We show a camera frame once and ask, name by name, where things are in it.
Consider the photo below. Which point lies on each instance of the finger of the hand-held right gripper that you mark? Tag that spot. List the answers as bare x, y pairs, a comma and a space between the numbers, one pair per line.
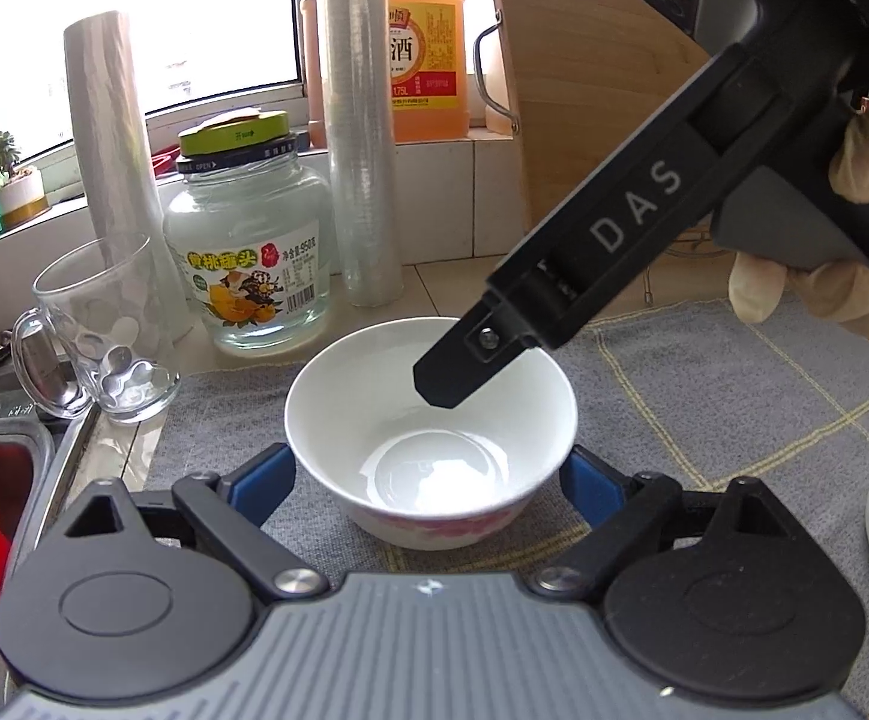
464, 360

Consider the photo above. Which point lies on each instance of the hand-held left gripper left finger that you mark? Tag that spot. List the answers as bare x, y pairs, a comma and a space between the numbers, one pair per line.
262, 484

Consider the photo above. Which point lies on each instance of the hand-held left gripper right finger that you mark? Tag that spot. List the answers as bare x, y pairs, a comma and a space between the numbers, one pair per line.
592, 491

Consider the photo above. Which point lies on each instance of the grey teal checked dish cloth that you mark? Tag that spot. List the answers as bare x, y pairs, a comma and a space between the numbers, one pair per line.
704, 405

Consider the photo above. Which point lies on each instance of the wooden cutting board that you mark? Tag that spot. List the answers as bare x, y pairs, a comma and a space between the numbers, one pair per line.
592, 52

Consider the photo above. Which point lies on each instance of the steel sink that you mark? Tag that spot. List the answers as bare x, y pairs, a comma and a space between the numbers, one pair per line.
67, 457

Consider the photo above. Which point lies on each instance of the clear glass mug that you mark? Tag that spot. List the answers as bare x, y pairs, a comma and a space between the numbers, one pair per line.
119, 345

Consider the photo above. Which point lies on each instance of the glass jar with green lid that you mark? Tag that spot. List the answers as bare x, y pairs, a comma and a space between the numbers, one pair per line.
247, 240

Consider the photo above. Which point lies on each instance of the tall clear cling film roll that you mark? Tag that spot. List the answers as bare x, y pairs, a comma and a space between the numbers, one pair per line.
359, 127

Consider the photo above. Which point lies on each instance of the orange cooking wine bottle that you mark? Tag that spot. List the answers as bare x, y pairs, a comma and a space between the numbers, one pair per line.
427, 37

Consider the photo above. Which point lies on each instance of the small potted plant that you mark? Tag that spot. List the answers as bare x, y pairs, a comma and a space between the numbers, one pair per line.
18, 195

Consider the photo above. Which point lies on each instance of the short clear plastic bag roll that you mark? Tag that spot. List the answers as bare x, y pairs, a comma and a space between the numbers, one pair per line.
116, 127

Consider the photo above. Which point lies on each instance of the window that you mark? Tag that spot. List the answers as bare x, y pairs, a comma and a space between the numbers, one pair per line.
142, 15

